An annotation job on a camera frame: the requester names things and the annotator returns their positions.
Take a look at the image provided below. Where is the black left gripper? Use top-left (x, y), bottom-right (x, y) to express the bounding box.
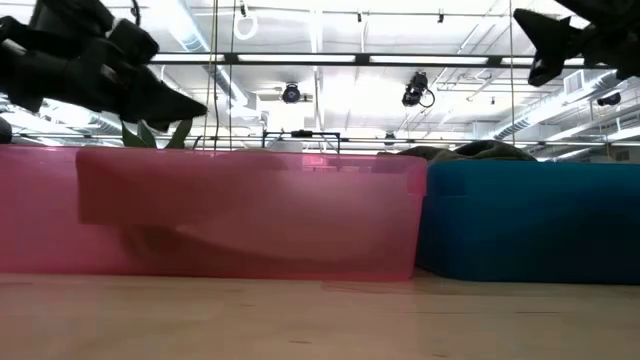
top-left (0, 0), bottom-right (209, 133)

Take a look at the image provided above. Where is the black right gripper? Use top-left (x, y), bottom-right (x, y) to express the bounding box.
top-left (513, 0), bottom-right (640, 87)

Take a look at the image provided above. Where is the translucent red plastic bin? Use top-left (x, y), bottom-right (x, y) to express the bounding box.
top-left (0, 144), bottom-right (429, 282)

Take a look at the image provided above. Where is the green artificial plant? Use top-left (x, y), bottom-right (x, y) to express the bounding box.
top-left (121, 119), bottom-right (201, 150)

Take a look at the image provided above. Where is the white air vent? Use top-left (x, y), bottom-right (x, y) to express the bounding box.
top-left (563, 69), bottom-right (586, 96)

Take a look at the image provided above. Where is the black overhead crossbar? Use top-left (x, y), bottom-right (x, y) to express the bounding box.
top-left (149, 51), bottom-right (619, 70)

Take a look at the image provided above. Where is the translucent blue plastic bin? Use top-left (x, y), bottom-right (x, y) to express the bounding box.
top-left (417, 159), bottom-right (640, 285)

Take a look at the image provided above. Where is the thin hanging cable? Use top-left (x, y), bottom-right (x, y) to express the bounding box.
top-left (508, 0), bottom-right (516, 146)
top-left (202, 0), bottom-right (221, 151)

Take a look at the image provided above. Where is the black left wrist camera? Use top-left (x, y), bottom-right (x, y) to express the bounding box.
top-left (104, 18), bottom-right (160, 66)

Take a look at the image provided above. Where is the silver ventilation duct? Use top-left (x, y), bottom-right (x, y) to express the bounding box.
top-left (149, 0), bottom-right (241, 101)

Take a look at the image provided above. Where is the white looped cable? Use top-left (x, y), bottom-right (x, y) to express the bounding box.
top-left (233, 2), bottom-right (260, 41)

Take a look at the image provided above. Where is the black overhead camera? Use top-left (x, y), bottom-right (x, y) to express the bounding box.
top-left (281, 82), bottom-right (303, 105)

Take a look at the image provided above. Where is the distant black frame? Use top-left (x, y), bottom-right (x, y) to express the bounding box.
top-left (261, 129), bottom-right (342, 155)

